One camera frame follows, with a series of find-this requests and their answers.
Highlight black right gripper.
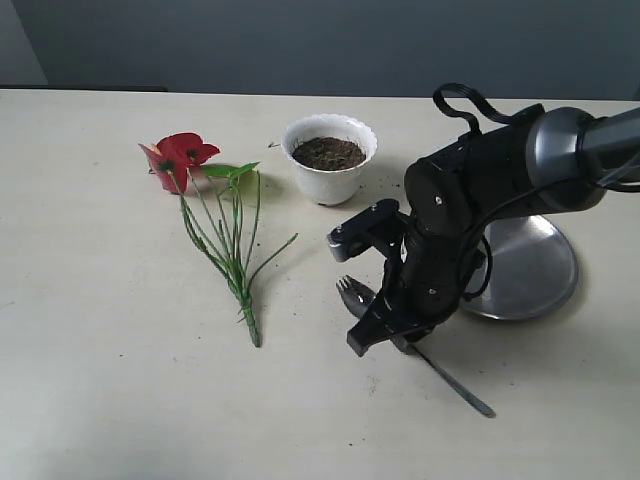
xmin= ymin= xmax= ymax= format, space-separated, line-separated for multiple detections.
xmin=346 ymin=214 xmax=488 ymax=357

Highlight steel spork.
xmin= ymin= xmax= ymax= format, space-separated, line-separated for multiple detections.
xmin=336 ymin=275 xmax=496 ymax=418

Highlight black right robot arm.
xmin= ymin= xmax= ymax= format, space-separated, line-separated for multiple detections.
xmin=328 ymin=104 xmax=639 ymax=355

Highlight white plastic flower pot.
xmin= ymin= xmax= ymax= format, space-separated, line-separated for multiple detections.
xmin=281 ymin=113 xmax=378 ymax=206

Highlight brown soil clump with roots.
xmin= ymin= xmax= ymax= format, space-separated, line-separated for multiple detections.
xmin=292 ymin=137 xmax=366 ymax=171

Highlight red artificial flower with stems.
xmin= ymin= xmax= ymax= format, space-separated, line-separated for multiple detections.
xmin=139 ymin=132 xmax=298 ymax=348

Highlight round steel plate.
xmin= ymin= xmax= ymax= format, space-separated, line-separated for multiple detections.
xmin=460 ymin=216 xmax=579 ymax=321

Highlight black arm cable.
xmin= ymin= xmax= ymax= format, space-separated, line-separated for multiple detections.
xmin=432 ymin=82 xmax=514 ymax=139

